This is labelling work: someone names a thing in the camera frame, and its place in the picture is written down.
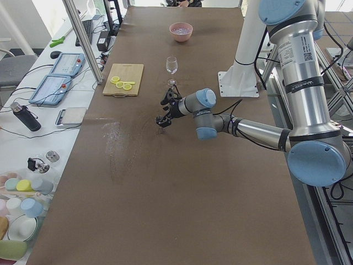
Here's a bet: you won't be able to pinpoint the black computer mouse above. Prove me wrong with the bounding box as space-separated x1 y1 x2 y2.
50 51 62 59

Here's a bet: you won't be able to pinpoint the lemon slice near handle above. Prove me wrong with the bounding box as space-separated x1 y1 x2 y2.
122 84 132 91

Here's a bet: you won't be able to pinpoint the light blue cup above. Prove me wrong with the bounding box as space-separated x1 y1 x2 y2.
20 198 44 218

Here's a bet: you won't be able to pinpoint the pink bowl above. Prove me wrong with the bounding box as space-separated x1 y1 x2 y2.
169 22 194 43

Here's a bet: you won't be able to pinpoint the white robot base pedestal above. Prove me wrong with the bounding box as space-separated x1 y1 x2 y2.
218 0 266 97

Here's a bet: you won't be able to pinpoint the black power adapter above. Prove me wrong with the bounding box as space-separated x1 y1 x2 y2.
97 31 111 52

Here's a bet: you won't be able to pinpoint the far blue teach pendant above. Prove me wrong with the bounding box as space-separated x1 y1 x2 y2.
50 53 85 77

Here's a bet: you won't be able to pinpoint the ice cubes pile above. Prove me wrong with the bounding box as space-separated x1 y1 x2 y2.
172 27 190 35

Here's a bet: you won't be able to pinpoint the blue teach pendant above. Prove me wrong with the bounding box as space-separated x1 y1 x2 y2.
50 53 85 77
29 75 72 106

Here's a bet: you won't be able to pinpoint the white green rimmed bowl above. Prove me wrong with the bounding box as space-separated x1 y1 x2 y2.
7 215 39 242

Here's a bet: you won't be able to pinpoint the grey office chair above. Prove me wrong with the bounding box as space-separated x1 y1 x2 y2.
1 49 38 88

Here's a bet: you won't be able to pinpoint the small steel weight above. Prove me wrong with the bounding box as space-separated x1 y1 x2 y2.
45 150 60 163

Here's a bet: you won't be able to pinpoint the yellow cup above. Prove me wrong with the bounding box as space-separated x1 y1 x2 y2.
16 179 33 192

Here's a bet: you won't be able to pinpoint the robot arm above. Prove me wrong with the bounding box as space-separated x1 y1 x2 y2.
156 1 352 187

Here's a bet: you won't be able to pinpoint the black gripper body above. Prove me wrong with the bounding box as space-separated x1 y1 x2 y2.
161 88 182 118

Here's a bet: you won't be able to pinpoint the aluminium frame post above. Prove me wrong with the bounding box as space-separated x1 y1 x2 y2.
63 0 103 84

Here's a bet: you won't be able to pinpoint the white kitchen scale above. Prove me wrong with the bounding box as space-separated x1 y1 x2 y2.
55 107 87 128

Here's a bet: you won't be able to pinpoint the grey blue cup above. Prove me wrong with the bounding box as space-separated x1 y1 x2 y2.
31 178 54 195

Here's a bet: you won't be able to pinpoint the bamboo cutting board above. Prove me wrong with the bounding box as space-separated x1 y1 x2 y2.
103 63 144 97

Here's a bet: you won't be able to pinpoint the clear wine glass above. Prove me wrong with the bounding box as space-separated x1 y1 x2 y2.
166 56 178 86

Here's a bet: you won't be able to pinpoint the green oval plate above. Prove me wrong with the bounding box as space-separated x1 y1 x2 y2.
1 240 28 261

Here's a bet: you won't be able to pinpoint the green handled scissors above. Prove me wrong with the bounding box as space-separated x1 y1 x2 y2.
50 36 66 47

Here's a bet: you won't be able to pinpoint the steel jigger cup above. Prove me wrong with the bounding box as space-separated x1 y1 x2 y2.
155 116 170 134

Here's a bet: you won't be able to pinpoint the mint green cup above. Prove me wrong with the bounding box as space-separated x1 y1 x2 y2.
4 178 19 192

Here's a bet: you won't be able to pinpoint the white cup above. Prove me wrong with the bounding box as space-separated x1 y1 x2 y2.
6 198 23 216

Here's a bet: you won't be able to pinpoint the middle lemon slice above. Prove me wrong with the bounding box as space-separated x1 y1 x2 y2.
116 81 124 88

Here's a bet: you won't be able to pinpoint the near blue teach pendant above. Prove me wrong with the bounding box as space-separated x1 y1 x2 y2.
29 75 72 106

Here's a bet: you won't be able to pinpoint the black keyboard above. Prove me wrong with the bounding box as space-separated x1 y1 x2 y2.
82 20 94 44

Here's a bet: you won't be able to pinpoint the far lemon slice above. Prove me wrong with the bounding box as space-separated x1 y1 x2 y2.
110 76 120 84

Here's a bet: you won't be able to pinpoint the black thermos bottle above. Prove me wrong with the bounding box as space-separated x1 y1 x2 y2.
10 102 41 131

